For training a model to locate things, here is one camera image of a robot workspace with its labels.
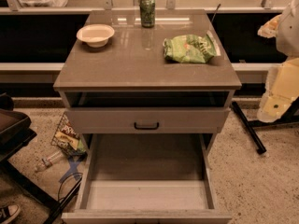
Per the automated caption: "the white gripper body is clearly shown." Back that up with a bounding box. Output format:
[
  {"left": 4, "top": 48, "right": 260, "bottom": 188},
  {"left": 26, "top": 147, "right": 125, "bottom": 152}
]
[{"left": 257, "top": 58, "right": 299, "bottom": 123}]

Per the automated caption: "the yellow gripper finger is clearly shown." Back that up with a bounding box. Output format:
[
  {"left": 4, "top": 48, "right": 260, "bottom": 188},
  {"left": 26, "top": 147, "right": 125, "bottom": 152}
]
[{"left": 258, "top": 15, "right": 281, "bottom": 38}]

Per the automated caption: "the green jalapeno chip bag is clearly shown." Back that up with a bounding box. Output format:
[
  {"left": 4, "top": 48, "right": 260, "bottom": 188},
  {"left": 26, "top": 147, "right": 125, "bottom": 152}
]
[{"left": 163, "top": 31, "right": 221, "bottom": 63}]

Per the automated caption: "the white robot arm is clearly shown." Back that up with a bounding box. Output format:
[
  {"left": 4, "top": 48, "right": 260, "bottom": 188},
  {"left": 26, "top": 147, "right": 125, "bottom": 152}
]
[{"left": 257, "top": 0, "right": 299, "bottom": 123}]

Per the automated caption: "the open lower drawer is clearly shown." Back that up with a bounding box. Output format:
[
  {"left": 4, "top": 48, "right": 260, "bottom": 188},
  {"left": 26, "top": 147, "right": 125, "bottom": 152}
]
[{"left": 63, "top": 133, "right": 231, "bottom": 224}]

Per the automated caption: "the chip bag on floor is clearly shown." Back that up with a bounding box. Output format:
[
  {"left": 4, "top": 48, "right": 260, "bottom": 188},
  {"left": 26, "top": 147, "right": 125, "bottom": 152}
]
[{"left": 51, "top": 114, "right": 86, "bottom": 156}]

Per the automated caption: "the black stand base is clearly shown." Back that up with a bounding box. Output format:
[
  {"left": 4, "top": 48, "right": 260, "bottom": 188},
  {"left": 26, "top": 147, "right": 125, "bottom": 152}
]
[{"left": 231, "top": 98, "right": 299, "bottom": 155}]

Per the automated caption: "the green soda can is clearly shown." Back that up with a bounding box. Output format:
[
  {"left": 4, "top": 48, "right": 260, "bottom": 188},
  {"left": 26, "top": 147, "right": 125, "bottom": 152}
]
[{"left": 139, "top": 0, "right": 155, "bottom": 28}]

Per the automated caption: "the white paper bowl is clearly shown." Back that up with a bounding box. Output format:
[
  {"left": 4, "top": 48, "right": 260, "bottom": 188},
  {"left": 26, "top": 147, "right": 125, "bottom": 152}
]
[{"left": 77, "top": 24, "right": 115, "bottom": 48}]

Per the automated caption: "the clear plastic bottle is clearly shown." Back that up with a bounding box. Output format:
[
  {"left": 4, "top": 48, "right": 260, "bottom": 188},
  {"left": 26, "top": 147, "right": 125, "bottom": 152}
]
[{"left": 35, "top": 150, "right": 64, "bottom": 172}]

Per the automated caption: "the black chair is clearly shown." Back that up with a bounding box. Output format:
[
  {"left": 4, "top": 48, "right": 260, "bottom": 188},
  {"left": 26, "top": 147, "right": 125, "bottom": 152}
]
[{"left": 0, "top": 93, "right": 81, "bottom": 224}]

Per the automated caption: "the black and white sneaker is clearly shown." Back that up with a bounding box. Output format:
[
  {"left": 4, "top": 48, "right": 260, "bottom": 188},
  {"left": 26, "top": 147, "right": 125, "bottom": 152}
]
[{"left": 0, "top": 204, "right": 21, "bottom": 224}]

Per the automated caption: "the closed drawer with black handle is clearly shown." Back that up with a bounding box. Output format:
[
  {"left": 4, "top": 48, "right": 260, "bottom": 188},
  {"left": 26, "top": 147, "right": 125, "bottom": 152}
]
[{"left": 65, "top": 107, "right": 230, "bottom": 133}]

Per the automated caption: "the black cable on floor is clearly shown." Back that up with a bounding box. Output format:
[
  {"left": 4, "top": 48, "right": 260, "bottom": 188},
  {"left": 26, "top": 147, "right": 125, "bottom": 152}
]
[{"left": 57, "top": 172, "right": 84, "bottom": 203}]

